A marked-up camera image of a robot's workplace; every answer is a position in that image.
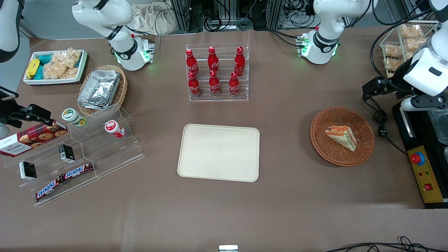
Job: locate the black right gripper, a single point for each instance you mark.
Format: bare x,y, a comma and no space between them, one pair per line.
7,116

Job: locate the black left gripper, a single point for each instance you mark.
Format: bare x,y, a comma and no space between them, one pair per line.
398,78

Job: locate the triangle sandwich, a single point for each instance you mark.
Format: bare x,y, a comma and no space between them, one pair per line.
342,138

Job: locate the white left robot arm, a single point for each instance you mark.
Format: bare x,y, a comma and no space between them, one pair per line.
323,43

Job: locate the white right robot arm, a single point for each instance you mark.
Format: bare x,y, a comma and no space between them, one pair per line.
123,49

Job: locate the round brown wicker basket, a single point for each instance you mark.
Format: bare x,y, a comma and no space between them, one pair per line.
325,147

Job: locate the oval wicker basket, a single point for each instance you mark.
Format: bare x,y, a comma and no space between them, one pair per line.
122,87

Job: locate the cream plastic tray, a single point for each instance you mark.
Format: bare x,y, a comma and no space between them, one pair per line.
218,153

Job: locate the red cookie box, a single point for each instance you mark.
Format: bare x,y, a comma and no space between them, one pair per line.
31,140

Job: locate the green lid cup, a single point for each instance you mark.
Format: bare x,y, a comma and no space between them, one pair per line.
71,116

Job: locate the bagged pastry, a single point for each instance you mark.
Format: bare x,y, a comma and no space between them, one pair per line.
414,44
411,31
392,51
390,64

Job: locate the white rectangular snack bin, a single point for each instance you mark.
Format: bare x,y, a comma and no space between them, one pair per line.
31,79

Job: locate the yellow snack packet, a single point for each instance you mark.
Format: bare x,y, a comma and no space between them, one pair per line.
32,68

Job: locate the small black box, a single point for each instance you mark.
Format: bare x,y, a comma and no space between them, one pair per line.
28,170
66,153

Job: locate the teal snack packet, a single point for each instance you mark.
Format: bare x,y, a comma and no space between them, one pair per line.
43,60

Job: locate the clear bag of rice crackers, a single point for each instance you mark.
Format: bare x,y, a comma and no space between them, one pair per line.
63,64

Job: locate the stack of foil containers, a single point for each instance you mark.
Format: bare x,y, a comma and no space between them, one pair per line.
99,89

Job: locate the Snickers bar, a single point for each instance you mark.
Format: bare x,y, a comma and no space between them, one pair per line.
77,170
49,189

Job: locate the red lid cup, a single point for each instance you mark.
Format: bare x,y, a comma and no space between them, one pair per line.
113,128

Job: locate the clear acrylic step display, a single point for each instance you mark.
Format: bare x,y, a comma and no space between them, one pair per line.
105,154

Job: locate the clear plastic container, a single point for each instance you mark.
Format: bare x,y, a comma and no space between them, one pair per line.
441,126

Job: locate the black machine with yellow panel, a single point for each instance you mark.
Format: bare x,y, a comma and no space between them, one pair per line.
425,182

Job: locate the red Coca-Cola bottle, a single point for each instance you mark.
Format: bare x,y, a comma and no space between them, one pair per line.
194,85
239,61
191,63
213,61
234,85
214,84

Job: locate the beige crumpled cloth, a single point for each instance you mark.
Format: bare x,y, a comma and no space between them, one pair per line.
150,19

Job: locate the clear acrylic bottle rack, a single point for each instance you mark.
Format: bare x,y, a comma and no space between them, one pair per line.
224,98

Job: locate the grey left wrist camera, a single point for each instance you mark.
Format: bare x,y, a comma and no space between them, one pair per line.
425,102

